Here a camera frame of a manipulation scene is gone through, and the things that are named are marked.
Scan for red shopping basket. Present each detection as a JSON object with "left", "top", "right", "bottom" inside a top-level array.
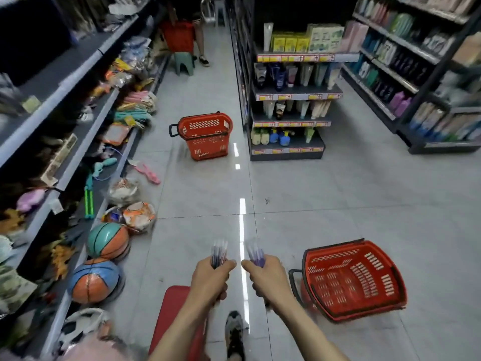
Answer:
[
  {"left": 169, "top": 112, "right": 234, "bottom": 161},
  {"left": 289, "top": 238, "right": 409, "bottom": 323},
  {"left": 161, "top": 20, "right": 195, "bottom": 54}
]

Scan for person's grey sneaker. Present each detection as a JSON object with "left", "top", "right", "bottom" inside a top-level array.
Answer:
[{"left": 224, "top": 311, "right": 247, "bottom": 361}]

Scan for person's right forearm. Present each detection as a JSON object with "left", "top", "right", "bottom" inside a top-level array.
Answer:
[{"left": 269, "top": 297, "right": 351, "bottom": 361}]

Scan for black and white football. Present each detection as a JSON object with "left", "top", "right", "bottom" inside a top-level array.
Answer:
[{"left": 57, "top": 308, "right": 112, "bottom": 355}]

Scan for orange netted bag of toys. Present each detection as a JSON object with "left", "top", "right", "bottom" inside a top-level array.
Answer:
[{"left": 121, "top": 201, "right": 157, "bottom": 234}]

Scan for clear bag of toys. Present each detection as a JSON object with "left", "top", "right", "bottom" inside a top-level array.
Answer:
[{"left": 107, "top": 177, "right": 142, "bottom": 207}]

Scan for red plastic stool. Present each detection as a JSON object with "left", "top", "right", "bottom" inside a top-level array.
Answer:
[{"left": 148, "top": 285, "right": 208, "bottom": 361}]

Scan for row of small pump bottles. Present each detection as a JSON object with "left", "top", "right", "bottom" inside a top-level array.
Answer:
[{"left": 251, "top": 127, "right": 316, "bottom": 146}]

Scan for grey toy shelf unit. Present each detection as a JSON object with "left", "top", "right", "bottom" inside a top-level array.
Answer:
[{"left": 0, "top": 0, "right": 171, "bottom": 361}]

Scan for rows of toiletry bottles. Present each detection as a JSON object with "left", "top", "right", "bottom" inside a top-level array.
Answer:
[{"left": 344, "top": 0, "right": 481, "bottom": 143}]

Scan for white plastic chair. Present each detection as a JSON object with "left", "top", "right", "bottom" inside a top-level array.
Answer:
[{"left": 200, "top": 0, "right": 228, "bottom": 27}]

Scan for pale green product box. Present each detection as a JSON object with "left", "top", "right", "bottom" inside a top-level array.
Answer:
[{"left": 306, "top": 23, "right": 345, "bottom": 54}]

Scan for teal and orange basketball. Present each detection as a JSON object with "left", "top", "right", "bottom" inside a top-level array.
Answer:
[{"left": 87, "top": 222, "right": 131, "bottom": 260}]

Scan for blue and orange basketball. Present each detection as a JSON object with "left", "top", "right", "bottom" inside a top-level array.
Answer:
[{"left": 67, "top": 258, "right": 123, "bottom": 306}]

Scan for green plastic toy stick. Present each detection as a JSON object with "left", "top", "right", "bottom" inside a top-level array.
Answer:
[{"left": 84, "top": 172, "right": 95, "bottom": 220}]

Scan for person's left forearm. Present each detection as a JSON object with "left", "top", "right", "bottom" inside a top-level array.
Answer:
[{"left": 148, "top": 293, "right": 213, "bottom": 361}]

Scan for teal toy bunny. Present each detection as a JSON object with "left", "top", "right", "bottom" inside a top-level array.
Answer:
[{"left": 92, "top": 157, "right": 118, "bottom": 178}]

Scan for pink plastic toy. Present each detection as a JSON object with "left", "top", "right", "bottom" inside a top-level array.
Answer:
[{"left": 134, "top": 163, "right": 162, "bottom": 186}]

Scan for row of white cream tubes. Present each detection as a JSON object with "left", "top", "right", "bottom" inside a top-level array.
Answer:
[{"left": 262, "top": 100, "right": 332, "bottom": 121}]

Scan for bunch of dark blue pens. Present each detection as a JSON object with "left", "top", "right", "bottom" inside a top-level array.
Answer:
[{"left": 210, "top": 239, "right": 229, "bottom": 269}]

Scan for pile of packaged toys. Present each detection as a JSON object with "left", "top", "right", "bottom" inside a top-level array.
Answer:
[{"left": 90, "top": 35, "right": 158, "bottom": 147}]

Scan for row of dark and white tubes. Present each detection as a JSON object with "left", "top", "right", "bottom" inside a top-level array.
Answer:
[{"left": 254, "top": 62, "right": 342, "bottom": 92}]

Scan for yellow dinosaur toy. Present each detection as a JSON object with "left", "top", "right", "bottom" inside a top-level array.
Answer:
[{"left": 45, "top": 242, "right": 77, "bottom": 281}]

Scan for dark toiletries shelf unit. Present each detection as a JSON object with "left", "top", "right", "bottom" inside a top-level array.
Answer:
[{"left": 340, "top": 0, "right": 481, "bottom": 155}]

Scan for pink plush toy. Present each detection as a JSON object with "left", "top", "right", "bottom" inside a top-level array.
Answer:
[{"left": 16, "top": 189, "right": 46, "bottom": 214}]

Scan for person's right hand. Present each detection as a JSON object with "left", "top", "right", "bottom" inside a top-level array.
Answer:
[{"left": 241, "top": 255, "right": 297, "bottom": 309}]

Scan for person's left hand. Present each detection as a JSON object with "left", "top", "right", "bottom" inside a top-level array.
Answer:
[{"left": 190, "top": 256, "right": 237, "bottom": 303}]

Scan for bunch of purple pens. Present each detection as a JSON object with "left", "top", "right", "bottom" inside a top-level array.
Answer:
[{"left": 246, "top": 240, "right": 267, "bottom": 268}]

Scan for green plastic stool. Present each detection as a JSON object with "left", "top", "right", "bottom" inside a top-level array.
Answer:
[{"left": 173, "top": 52, "right": 197, "bottom": 76}]

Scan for dark cosmetics shelf unit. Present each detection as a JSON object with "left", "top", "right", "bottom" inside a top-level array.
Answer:
[{"left": 225, "top": 0, "right": 361, "bottom": 162}]

